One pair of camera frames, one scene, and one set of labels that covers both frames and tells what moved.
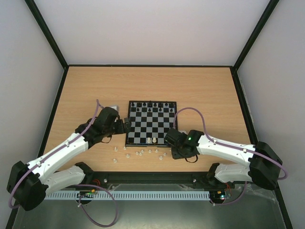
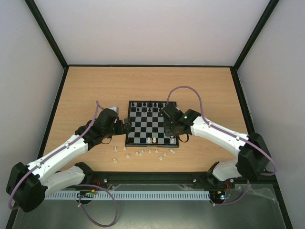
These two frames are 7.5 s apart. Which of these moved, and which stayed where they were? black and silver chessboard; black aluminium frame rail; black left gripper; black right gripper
Moved: black right gripper
Stayed: black aluminium frame rail; black and silver chessboard; black left gripper
